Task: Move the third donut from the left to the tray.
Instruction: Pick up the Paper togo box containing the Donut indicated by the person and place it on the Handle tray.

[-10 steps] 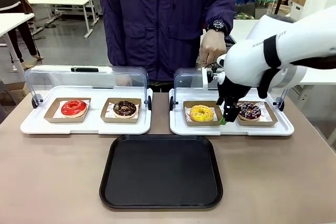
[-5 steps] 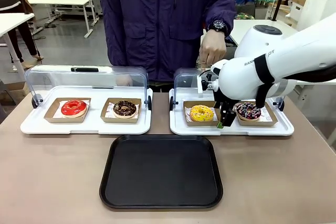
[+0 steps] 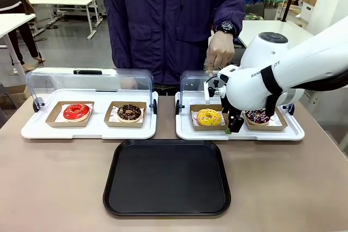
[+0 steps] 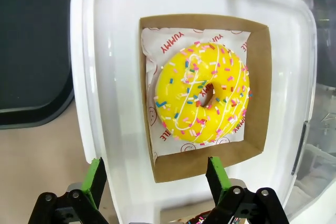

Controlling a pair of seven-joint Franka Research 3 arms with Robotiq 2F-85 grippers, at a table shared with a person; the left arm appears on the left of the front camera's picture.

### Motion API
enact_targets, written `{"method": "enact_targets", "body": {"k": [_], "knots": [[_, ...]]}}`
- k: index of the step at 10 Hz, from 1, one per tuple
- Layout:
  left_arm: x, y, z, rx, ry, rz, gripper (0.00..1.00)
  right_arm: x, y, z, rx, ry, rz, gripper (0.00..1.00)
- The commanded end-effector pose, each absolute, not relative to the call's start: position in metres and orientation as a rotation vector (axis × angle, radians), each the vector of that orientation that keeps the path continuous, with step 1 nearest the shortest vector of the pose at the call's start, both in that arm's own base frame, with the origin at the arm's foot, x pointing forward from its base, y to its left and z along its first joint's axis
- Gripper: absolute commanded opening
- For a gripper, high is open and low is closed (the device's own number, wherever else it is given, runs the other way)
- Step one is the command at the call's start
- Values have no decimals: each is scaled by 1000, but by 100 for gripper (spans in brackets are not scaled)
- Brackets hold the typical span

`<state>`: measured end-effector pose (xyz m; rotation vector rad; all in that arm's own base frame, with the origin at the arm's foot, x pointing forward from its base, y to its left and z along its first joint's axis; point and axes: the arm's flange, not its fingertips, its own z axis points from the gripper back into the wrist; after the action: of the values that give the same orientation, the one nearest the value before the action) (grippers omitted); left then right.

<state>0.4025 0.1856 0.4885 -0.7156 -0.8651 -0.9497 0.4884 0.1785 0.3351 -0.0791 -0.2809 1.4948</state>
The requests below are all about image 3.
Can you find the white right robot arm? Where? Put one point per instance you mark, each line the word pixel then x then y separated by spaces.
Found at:
pixel 299 61

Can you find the red glazed donut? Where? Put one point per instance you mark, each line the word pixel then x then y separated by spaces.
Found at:
pixel 76 112

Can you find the white workbench with frame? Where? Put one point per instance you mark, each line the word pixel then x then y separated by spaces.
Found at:
pixel 59 1

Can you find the clear display case lid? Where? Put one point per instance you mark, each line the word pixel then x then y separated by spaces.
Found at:
pixel 54 75
pixel 195 75

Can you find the brown cardboard donut tray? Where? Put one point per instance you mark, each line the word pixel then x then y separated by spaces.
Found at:
pixel 54 122
pixel 280 124
pixel 194 128
pixel 125 124

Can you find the yellow sprinkled donut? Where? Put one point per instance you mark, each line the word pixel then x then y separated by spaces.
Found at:
pixel 208 117

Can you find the person right hand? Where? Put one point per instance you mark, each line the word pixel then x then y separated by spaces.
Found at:
pixel 129 83

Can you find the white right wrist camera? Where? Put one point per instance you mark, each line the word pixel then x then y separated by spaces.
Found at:
pixel 206 93

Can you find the floral patterned cushion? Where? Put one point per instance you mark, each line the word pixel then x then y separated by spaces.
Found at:
pixel 254 17

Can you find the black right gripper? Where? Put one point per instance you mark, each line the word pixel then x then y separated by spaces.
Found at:
pixel 228 108

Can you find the white display case base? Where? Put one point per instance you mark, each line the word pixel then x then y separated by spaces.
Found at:
pixel 187 134
pixel 89 132

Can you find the person left forearm purple sleeve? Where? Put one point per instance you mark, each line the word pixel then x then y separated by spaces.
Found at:
pixel 231 9

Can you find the dark donut colourful sprinkles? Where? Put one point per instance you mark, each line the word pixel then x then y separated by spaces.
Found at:
pixel 257 118

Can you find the white storage box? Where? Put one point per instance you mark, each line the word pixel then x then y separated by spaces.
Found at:
pixel 304 12

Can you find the chocolate donut with nuts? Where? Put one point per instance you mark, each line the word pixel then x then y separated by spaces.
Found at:
pixel 130 113

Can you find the purple jacket torso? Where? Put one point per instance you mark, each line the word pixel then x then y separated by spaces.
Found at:
pixel 163 25

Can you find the black wristwatch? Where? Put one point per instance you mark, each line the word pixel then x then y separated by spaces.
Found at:
pixel 225 27

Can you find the person left hand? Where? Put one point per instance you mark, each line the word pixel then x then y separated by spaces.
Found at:
pixel 221 50

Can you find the black plastic serving tray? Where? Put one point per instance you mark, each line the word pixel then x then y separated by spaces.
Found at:
pixel 166 179

